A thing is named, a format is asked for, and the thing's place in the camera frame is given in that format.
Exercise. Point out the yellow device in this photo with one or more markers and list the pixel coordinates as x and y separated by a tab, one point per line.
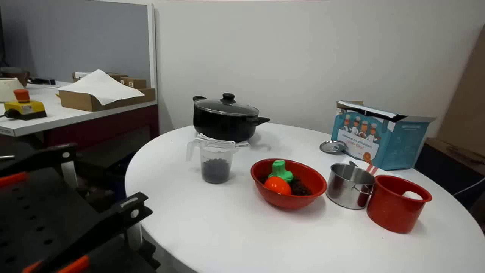
24	110

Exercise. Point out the white round object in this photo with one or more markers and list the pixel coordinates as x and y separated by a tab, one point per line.
411	195

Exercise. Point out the small steel pot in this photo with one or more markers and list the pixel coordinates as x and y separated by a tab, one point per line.
346	192

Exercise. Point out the white cloth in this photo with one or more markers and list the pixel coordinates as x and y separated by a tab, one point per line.
199	139

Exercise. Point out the small black object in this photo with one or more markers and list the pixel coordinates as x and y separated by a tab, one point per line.
43	81

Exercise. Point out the grey partition panel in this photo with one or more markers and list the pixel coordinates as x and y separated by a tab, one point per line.
76	40

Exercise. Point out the flat cardboard box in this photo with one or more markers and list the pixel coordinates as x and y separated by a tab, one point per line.
80	101

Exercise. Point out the white top desk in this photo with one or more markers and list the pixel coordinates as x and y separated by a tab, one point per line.
100	130

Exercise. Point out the white boxy object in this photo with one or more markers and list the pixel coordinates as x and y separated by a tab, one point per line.
8	89

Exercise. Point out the brown cardboard sheet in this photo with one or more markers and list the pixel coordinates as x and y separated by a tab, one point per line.
470	101

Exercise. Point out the black cooking pot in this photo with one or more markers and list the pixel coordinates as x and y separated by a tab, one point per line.
221	128

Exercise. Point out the dark brown toy food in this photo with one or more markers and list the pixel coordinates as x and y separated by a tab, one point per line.
299	189

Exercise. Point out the small metal lid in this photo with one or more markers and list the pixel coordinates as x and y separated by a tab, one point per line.
332	148

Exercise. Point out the orange red block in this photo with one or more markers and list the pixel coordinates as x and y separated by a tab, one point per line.
21	95

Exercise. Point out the black glass pot lid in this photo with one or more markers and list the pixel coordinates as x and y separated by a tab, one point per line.
227	107

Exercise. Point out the red plastic pot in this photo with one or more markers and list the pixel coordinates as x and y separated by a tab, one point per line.
391	210

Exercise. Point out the dark brown beans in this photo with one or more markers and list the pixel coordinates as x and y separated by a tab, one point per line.
217	172

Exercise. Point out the red bowl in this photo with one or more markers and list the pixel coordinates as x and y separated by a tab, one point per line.
290	201

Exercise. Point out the orange toy carrot green top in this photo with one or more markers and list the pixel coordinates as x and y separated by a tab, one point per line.
276	186

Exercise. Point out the black perforated metal stand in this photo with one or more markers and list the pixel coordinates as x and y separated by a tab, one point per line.
30	217

